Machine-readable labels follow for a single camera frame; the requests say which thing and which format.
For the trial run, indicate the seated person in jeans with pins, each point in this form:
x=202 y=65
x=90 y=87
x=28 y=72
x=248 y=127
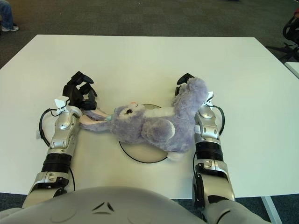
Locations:
x=5 y=14

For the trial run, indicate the purple plush bunny doll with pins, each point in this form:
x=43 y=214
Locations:
x=158 y=130

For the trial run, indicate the grey robot torso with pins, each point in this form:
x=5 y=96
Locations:
x=105 y=205

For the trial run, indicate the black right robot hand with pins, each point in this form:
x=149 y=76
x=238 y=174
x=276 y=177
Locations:
x=185 y=79

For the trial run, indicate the white table leg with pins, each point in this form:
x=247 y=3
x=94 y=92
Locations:
x=271 y=210

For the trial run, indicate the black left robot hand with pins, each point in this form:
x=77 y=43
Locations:
x=74 y=93

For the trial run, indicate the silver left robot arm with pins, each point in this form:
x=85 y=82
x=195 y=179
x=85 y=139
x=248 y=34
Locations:
x=63 y=133

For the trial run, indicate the white neighbouring table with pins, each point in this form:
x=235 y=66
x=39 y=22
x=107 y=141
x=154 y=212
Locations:
x=294 y=68

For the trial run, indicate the black office chair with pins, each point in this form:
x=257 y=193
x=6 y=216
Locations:
x=289 y=28

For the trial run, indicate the white plate with black rim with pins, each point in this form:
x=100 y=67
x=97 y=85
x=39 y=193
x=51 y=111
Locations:
x=142 y=154

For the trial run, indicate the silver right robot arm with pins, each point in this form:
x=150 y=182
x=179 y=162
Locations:
x=206 y=130

